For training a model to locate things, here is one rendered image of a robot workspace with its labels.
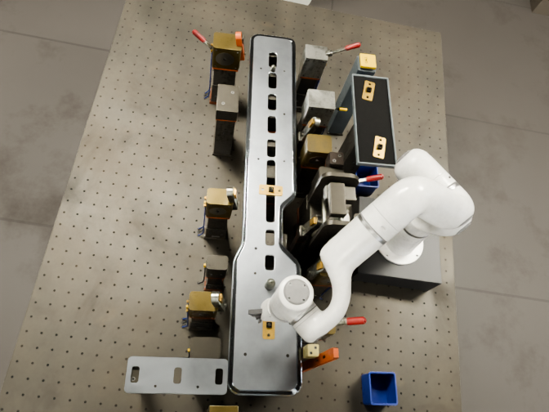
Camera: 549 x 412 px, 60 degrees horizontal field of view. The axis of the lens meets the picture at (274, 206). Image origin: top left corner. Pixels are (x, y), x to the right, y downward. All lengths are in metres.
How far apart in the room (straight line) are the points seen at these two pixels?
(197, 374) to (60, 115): 1.99
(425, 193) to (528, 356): 2.11
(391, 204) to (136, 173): 1.22
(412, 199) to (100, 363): 1.22
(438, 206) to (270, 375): 0.72
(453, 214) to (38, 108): 2.50
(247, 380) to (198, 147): 1.02
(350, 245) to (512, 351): 2.07
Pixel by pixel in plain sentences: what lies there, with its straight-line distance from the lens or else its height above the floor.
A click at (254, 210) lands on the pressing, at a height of 1.00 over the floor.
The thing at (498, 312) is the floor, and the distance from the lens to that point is 3.07.
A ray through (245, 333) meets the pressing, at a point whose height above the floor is 1.00.
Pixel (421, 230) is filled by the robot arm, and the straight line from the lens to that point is 1.71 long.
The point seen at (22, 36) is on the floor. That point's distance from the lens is 3.49.
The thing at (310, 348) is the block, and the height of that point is 1.07.
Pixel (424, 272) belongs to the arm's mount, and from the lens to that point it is 1.95.
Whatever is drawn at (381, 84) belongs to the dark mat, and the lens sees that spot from 1.84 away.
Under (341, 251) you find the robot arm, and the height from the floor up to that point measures 1.51.
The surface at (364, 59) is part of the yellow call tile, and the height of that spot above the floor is 1.16.
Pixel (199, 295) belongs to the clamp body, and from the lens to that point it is 1.49.
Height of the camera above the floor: 2.50
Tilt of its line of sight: 65 degrees down
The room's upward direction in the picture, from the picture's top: 22 degrees clockwise
